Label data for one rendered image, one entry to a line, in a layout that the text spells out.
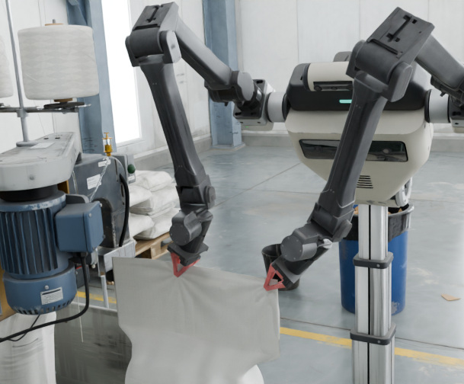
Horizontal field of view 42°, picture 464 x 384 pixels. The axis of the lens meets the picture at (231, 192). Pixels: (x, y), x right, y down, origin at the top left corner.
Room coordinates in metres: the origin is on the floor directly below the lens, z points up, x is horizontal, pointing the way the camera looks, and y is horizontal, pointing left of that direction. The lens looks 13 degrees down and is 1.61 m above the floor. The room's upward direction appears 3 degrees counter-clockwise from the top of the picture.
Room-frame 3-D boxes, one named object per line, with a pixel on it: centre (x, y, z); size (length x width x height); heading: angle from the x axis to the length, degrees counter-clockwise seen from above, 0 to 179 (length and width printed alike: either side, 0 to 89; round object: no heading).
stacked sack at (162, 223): (5.01, 0.67, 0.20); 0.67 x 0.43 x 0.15; 152
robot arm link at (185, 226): (1.40, 0.10, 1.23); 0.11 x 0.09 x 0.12; 153
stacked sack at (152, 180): (5.13, 0.87, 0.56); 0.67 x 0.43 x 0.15; 62
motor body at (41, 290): (1.25, 0.43, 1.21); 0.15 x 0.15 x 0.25
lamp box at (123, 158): (1.79, 0.33, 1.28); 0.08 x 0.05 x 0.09; 62
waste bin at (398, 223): (3.54, -0.86, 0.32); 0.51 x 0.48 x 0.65; 152
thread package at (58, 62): (1.39, 0.37, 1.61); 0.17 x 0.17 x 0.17
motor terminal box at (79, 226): (1.25, 0.33, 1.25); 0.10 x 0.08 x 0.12; 177
